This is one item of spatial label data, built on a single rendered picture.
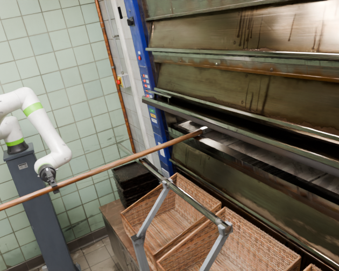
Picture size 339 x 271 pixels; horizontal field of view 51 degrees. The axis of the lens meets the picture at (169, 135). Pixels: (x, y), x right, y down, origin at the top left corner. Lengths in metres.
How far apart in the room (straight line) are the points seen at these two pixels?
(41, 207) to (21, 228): 0.62
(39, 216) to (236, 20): 2.01
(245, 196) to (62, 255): 1.69
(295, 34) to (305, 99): 0.23
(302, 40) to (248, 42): 0.27
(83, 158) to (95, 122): 0.34
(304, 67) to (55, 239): 2.27
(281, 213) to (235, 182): 0.34
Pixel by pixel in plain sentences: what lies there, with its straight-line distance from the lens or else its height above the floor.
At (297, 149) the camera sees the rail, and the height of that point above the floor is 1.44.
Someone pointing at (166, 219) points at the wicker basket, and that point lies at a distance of 2.52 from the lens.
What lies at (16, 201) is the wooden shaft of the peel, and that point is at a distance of 1.93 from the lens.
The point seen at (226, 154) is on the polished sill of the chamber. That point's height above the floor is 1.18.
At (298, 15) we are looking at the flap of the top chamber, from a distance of 1.31.
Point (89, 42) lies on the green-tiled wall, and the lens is 3.13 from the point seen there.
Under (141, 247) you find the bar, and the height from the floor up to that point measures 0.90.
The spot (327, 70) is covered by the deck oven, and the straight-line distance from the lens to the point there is 1.24.
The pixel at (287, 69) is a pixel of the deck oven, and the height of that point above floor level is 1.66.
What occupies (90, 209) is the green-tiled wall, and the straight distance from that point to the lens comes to 3.46.
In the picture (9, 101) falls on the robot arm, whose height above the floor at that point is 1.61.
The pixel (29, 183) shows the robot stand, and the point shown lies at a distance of 2.75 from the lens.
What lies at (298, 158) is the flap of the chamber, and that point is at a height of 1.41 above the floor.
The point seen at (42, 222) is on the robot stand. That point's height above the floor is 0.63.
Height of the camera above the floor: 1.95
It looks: 20 degrees down
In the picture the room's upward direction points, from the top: 12 degrees counter-clockwise
